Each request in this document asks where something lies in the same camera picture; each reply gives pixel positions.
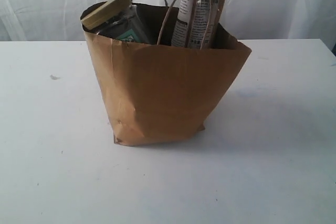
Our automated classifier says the white backdrop curtain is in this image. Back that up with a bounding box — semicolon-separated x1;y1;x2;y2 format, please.
1;0;335;48

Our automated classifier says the nut jar with yellow lid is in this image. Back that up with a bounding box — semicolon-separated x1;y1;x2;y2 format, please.
81;0;155;45

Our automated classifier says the dark noodle packet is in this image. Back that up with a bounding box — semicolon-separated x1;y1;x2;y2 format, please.
171;0;225;49

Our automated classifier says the large brown paper bag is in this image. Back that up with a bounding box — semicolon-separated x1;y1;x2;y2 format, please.
80;3;251;146

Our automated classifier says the white paper scrap on table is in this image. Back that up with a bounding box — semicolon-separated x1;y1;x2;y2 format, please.
50;74;60;80

